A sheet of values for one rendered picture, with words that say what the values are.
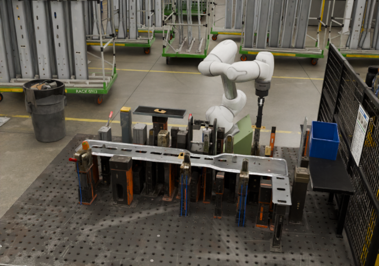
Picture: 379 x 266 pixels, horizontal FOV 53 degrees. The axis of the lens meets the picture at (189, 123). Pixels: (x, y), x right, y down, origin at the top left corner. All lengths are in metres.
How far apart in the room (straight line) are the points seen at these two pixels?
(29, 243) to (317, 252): 1.60
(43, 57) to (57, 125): 1.90
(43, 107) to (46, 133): 0.35
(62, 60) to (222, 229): 4.86
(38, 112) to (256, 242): 3.44
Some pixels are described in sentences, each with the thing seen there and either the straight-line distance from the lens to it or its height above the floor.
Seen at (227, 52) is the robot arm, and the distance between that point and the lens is 2.66.
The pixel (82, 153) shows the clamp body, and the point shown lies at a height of 1.06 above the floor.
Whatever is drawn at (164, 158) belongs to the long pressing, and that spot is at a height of 1.00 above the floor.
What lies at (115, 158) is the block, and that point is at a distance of 2.40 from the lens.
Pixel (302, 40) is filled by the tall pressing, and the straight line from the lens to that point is 9.56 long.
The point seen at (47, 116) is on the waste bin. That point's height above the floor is 0.37.
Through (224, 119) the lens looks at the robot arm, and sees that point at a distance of 3.06.
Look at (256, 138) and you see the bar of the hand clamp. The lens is 2.52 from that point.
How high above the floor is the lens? 2.16
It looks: 23 degrees down
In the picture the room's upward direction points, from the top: 1 degrees clockwise
